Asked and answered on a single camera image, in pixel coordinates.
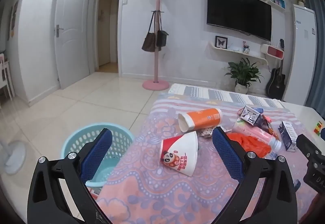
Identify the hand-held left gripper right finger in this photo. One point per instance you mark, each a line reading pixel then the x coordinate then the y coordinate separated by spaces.
pixel 227 155

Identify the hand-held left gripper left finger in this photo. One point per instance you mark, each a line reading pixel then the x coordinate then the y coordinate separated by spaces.
pixel 97 154

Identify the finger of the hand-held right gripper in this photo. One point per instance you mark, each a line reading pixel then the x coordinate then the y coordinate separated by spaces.
pixel 308 147

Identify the light blue plastic basket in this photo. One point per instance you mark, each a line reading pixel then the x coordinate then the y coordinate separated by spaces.
pixel 76 137

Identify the white dotted wrapper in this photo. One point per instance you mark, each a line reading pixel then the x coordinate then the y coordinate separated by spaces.
pixel 207 133

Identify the panda print paper bowl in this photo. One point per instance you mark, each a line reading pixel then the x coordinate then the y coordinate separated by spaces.
pixel 182 147

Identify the dark blue small box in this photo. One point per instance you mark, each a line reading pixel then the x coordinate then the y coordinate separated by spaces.
pixel 288 137

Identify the colourful puzzle cube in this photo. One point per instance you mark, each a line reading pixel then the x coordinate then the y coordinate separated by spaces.
pixel 318 127

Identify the orange plastic bag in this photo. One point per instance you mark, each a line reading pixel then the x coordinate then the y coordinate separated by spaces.
pixel 248 142

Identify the pink plastic bottle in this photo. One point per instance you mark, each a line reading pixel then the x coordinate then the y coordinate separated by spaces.
pixel 254 131

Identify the orange and white paper cup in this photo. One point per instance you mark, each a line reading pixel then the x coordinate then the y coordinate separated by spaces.
pixel 203 117

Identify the black and white carton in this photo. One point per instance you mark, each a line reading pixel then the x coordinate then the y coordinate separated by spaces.
pixel 250 114

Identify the pink purple patterned blanket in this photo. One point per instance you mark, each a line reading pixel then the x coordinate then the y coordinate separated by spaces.
pixel 152 188

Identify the grey white striped cloth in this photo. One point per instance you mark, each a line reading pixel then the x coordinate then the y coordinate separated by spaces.
pixel 203 93

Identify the black acoustic guitar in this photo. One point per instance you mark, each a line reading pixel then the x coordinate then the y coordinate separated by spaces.
pixel 275 84

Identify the white floor fan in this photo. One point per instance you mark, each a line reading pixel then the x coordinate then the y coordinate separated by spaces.
pixel 15 158

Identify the potted green plant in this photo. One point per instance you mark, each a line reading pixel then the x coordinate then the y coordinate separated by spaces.
pixel 243 71

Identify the white refrigerator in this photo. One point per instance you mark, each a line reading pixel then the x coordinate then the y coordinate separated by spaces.
pixel 302 61

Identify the blue grey curtain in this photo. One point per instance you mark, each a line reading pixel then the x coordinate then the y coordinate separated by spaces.
pixel 320 61

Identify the red and white box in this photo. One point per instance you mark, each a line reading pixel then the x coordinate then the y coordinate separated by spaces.
pixel 275 51

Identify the small shelf figurine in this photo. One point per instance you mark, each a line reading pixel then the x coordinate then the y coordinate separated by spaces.
pixel 245 48

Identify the pink coat rack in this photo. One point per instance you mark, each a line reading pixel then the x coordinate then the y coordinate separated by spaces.
pixel 158 61

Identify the framed butterfly picture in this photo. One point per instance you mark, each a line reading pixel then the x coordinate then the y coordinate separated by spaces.
pixel 221 42

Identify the white door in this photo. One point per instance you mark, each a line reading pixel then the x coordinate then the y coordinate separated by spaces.
pixel 72 36

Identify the brown handbag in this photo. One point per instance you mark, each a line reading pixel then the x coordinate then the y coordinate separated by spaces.
pixel 148 42

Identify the white chair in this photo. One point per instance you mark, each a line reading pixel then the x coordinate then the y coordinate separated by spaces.
pixel 5 71

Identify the black handbag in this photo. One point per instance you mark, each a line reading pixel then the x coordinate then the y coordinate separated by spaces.
pixel 161 37

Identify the white curved wall shelf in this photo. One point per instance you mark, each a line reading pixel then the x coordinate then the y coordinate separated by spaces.
pixel 238 52

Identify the black wall television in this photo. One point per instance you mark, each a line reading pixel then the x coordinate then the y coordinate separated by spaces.
pixel 238 10

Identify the blue white wall cubby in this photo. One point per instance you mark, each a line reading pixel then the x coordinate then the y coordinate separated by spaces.
pixel 278 1

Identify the wall poster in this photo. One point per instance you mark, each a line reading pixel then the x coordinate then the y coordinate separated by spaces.
pixel 14 18

